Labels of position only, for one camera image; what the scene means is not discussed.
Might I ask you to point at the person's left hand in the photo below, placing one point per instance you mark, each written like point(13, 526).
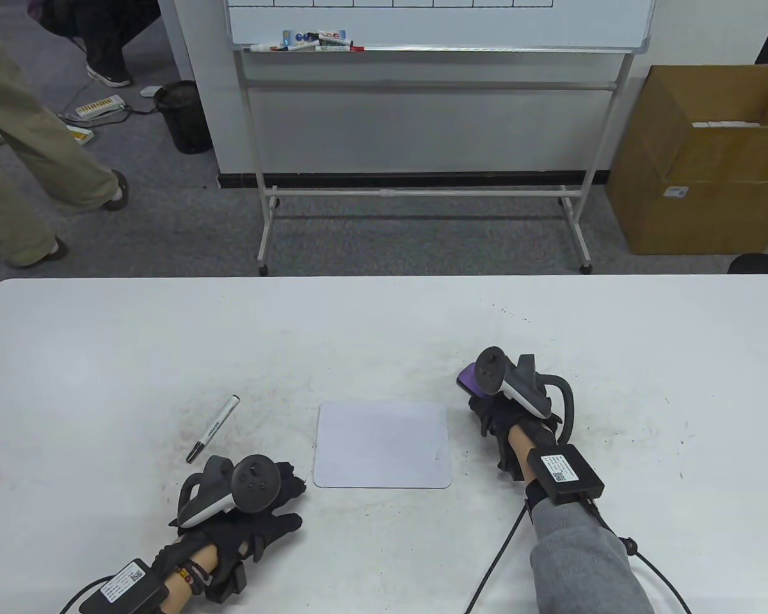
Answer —
point(230, 531)

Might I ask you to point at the person's right hand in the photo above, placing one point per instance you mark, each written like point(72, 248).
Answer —
point(521, 419)

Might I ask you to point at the person's right fingers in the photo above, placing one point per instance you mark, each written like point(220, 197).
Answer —
point(483, 409)

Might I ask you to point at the person's left fingers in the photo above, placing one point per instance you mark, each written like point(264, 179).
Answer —
point(285, 521)

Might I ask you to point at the purple eraser block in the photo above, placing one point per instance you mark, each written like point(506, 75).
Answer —
point(468, 378)

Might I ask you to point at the person's right forearm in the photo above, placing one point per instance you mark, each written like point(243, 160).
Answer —
point(582, 563)

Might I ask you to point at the person's left forearm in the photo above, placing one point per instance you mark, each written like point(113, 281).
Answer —
point(189, 569)

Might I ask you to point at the grey black controller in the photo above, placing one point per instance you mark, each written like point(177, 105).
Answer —
point(243, 483)
point(518, 384)

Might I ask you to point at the small white writing board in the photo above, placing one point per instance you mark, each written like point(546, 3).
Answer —
point(383, 444)

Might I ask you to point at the white marker with black cap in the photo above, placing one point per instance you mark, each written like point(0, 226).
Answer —
point(214, 427)

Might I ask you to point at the brown cardboard box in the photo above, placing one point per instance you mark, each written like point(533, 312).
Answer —
point(697, 192)

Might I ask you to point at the black chair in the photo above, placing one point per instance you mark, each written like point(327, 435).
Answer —
point(761, 263)

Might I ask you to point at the large whiteboard on stand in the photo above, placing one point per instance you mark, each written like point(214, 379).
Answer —
point(422, 19)

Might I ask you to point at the row of whiteboard markers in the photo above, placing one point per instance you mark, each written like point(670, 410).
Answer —
point(307, 41)

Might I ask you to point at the black mesh waste bin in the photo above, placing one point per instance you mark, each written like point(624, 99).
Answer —
point(182, 118)

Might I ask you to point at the white power strip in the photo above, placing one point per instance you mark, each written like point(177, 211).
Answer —
point(80, 133)
point(99, 107)

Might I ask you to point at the white plug adapter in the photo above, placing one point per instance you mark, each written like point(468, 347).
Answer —
point(150, 91)

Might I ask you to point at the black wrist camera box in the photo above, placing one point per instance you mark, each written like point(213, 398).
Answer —
point(125, 585)
point(563, 474)

